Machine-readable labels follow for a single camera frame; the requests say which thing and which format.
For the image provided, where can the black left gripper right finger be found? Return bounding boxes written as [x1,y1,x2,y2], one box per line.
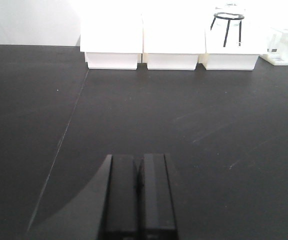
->
[140,153,177,240]

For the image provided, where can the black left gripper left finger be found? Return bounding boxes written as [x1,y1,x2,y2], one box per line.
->
[101,154,137,240]

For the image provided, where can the white storage box left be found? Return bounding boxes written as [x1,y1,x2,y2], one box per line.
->
[80,11,143,70]

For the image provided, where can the white storage box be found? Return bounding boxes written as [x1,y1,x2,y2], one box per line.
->
[143,11,206,71]
[80,11,143,70]
[199,3,267,71]

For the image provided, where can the white storage box middle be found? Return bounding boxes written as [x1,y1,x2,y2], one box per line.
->
[143,11,206,71]

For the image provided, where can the white storage box right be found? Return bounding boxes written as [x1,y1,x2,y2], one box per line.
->
[199,3,267,71]

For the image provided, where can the white test tube rack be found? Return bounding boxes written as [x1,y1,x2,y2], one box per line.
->
[260,26,288,66]

